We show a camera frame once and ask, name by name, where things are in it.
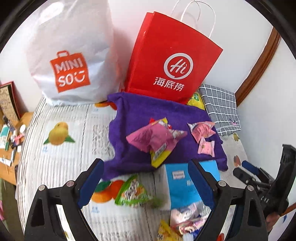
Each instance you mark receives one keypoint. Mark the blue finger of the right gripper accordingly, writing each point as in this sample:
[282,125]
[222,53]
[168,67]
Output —
[243,176]
[251,168]

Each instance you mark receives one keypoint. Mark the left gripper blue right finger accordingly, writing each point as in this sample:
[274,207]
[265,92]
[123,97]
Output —
[204,182]

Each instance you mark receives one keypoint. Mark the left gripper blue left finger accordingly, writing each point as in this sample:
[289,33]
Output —
[87,182]

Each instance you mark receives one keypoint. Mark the small pink pastry packet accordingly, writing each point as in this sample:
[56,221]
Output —
[206,147]

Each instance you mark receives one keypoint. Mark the long pink white candy packet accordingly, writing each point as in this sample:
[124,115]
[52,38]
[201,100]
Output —
[189,219]

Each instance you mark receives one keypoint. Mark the green snack packet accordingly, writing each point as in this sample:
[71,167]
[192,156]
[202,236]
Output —
[134,194]

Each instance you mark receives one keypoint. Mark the pink snack packet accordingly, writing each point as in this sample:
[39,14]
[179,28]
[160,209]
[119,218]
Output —
[201,129]

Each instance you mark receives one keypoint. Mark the yellow triangular snack packet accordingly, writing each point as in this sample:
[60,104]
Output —
[165,233]

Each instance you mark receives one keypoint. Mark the large pink snack bag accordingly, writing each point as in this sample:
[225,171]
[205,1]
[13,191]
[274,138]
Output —
[157,140]

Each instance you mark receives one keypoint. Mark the red snack packet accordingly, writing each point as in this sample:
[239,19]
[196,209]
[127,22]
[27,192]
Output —
[163,122]

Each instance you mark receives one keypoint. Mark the right human hand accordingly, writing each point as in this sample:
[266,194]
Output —
[271,221]

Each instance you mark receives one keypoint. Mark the blue tissue pack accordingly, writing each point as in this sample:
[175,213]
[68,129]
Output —
[175,187]

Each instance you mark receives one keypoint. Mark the purple towel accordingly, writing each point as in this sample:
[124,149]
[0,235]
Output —
[144,124]

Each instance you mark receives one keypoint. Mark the fruit print table cover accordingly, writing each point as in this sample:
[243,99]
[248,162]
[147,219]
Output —
[63,142]

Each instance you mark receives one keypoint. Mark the yellow chips bag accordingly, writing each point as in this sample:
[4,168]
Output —
[196,101]

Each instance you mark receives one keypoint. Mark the white cosmetic tube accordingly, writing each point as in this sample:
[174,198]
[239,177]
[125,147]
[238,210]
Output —
[7,162]

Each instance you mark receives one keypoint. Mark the small white jar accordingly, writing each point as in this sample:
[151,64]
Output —
[23,129]

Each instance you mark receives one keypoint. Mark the wooden nightstand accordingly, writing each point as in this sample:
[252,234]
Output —
[8,173]

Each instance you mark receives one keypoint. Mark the teal cosmetic box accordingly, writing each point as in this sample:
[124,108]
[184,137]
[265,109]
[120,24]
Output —
[4,136]

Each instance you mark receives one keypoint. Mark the patterned book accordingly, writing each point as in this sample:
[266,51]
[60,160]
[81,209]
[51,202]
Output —
[9,102]

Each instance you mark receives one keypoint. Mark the red Haidilao paper bag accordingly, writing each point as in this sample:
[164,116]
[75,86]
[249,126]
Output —
[170,59]

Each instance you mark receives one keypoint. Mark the white Miniso plastic bag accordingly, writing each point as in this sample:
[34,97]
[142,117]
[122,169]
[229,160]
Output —
[72,56]

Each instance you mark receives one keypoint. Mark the brown wooden door frame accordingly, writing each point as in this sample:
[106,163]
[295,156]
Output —
[259,67]

